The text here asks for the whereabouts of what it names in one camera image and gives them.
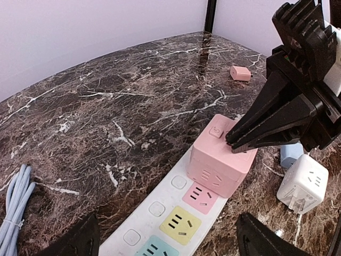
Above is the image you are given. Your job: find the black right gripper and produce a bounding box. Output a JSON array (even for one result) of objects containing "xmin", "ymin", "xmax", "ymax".
[{"xmin": 226, "ymin": 1, "xmax": 340, "ymax": 153}]

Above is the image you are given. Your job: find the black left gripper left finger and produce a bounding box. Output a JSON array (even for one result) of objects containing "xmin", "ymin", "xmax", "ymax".
[{"xmin": 36, "ymin": 213, "xmax": 100, "ymax": 256}]

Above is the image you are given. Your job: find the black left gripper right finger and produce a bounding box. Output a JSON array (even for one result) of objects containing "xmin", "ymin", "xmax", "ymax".
[{"xmin": 236, "ymin": 212, "xmax": 309, "ymax": 256}]

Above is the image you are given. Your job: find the small pink charger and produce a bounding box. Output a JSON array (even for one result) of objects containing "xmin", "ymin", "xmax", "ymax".
[{"xmin": 230, "ymin": 66, "xmax": 251, "ymax": 82}]

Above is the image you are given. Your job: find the white multicolour power strip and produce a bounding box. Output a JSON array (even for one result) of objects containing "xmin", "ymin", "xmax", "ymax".
[{"xmin": 99, "ymin": 150, "xmax": 227, "ymax": 255}]

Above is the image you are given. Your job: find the pink cube socket adapter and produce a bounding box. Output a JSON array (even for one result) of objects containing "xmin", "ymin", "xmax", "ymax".
[{"xmin": 187, "ymin": 114, "xmax": 257, "ymax": 198}]

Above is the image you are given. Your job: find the small blue charger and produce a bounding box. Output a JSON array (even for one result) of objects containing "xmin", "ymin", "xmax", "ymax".
[{"xmin": 280, "ymin": 142, "xmax": 304, "ymax": 169}]

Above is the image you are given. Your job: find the white cube socket adapter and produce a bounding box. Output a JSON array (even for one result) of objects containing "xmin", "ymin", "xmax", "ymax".
[{"xmin": 277, "ymin": 154, "xmax": 329, "ymax": 214}]

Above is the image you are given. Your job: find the light blue coiled power cable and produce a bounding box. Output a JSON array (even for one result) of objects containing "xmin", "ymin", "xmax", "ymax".
[{"xmin": 0, "ymin": 164, "xmax": 37, "ymax": 256}]

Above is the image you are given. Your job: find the black right frame post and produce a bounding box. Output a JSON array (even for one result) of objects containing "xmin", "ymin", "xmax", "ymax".
[{"xmin": 204, "ymin": 0, "xmax": 217, "ymax": 33}]

